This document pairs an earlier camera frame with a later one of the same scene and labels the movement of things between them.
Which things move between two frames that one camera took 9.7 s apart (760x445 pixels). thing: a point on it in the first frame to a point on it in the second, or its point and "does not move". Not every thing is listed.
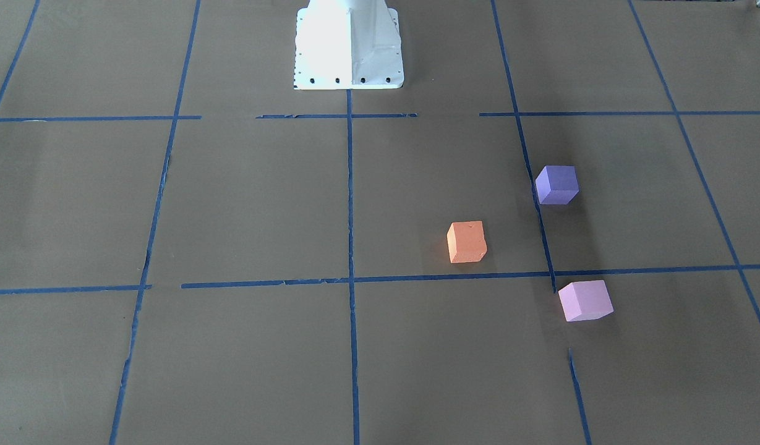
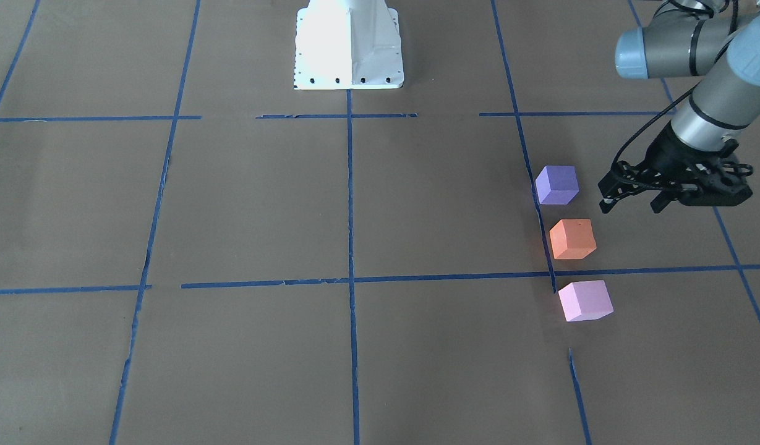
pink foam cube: x=585 y=300 does not move
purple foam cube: x=557 y=185 does not move
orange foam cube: x=467 y=242 to x=572 y=238
